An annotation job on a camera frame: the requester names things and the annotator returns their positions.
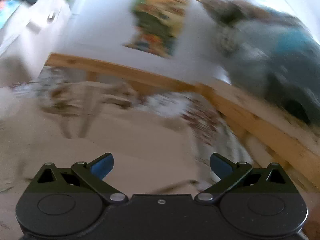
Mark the pile of clothes on bed end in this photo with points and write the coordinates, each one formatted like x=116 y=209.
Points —
x=268 y=53

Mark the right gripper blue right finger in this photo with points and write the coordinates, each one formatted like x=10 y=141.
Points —
x=230 y=175

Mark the colourful landscape wall poster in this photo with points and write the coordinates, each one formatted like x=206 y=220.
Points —
x=158 y=24

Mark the wooden bed frame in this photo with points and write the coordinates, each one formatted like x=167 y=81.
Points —
x=291 y=141

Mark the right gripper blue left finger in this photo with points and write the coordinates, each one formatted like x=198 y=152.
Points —
x=92 y=175

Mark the beige large garment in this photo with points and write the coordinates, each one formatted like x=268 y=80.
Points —
x=152 y=159

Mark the floral white bed sheet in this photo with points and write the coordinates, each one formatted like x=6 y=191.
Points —
x=88 y=101

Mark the white drawer cabinet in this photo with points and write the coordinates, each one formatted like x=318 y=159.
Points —
x=29 y=37

